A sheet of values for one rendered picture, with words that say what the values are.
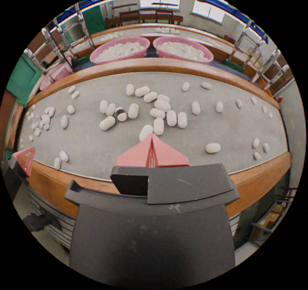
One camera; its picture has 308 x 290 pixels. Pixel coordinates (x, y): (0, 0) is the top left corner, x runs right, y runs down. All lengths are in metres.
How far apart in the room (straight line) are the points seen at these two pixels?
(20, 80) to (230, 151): 1.17
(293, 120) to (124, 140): 4.42
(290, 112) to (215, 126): 4.23
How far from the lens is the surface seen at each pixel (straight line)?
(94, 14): 3.03
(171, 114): 0.21
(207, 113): 0.27
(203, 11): 5.76
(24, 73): 1.00
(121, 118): 0.21
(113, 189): 0.21
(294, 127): 4.38
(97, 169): 0.23
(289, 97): 4.48
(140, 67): 0.31
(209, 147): 0.22
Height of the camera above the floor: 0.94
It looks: 75 degrees down
